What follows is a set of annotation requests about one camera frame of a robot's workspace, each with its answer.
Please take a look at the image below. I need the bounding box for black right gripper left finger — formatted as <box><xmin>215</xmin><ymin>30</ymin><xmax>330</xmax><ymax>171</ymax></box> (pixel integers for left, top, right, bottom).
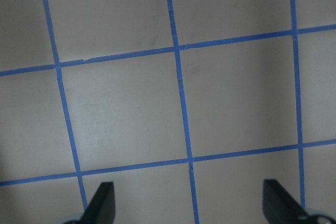
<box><xmin>80</xmin><ymin>182</ymin><xmax>116</xmax><ymax>224</ymax></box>

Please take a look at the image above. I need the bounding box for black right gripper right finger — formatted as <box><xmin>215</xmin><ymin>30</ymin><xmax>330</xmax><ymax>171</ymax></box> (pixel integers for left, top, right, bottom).
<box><xmin>262</xmin><ymin>179</ymin><xmax>309</xmax><ymax>224</ymax></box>

